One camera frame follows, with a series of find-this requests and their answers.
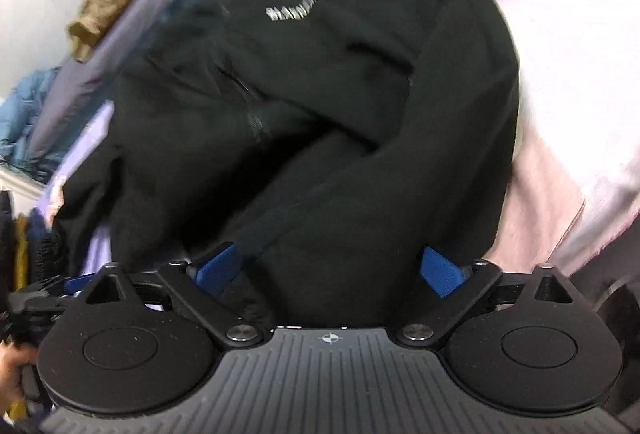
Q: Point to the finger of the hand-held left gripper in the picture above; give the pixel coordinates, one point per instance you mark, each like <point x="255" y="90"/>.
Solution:
<point x="70" y="285"/>

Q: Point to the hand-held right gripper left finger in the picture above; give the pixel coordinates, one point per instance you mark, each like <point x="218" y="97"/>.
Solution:
<point x="216" y="271"/>

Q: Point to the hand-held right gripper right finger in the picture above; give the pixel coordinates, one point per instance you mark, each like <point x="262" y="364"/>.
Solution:
<point x="441" y="273"/>

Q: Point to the black hooded jacket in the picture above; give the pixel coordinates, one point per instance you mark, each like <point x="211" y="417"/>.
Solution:
<point x="325" y="138"/>

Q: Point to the person's left hand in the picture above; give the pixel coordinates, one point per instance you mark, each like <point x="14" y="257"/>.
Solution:
<point x="9" y="374"/>

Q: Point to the yellow garment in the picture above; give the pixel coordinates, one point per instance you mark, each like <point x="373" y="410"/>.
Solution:
<point x="20" y="249"/>

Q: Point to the pink bed sheet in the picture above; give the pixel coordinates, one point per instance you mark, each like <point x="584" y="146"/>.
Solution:
<point x="575" y="88"/>

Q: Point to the grey-blue cloth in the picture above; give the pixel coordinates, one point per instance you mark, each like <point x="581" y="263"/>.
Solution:
<point x="125" y="43"/>

